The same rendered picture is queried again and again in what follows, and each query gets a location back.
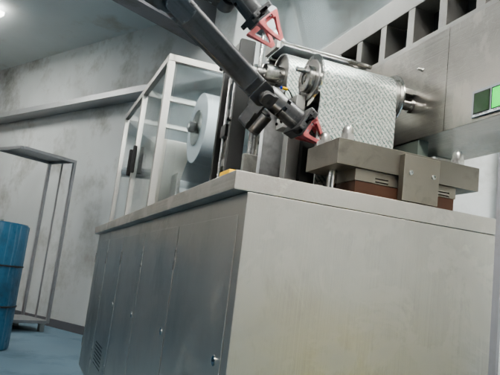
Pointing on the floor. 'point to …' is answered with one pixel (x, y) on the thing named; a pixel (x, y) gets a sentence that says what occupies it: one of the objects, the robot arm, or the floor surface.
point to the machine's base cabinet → (288, 294)
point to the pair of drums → (10, 274)
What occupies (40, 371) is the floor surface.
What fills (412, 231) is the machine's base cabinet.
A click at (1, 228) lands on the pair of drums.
